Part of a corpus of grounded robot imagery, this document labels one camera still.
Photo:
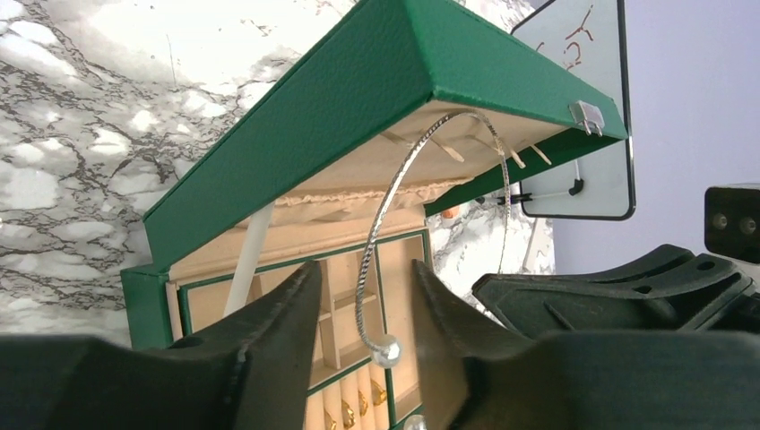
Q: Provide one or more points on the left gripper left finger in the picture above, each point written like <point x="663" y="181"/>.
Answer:
<point x="250" y="370"/>

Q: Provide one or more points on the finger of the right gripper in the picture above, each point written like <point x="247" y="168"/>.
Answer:
<point x="691" y="297"/>
<point x="661" y="259"/>

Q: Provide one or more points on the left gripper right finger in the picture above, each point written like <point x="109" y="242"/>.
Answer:
<point x="474" y="374"/>

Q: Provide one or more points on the green jewelry box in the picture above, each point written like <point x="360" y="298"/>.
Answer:
<point x="402" y="110"/>

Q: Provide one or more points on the small whiteboard on stand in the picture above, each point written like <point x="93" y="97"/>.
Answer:
<point x="588" y="39"/>

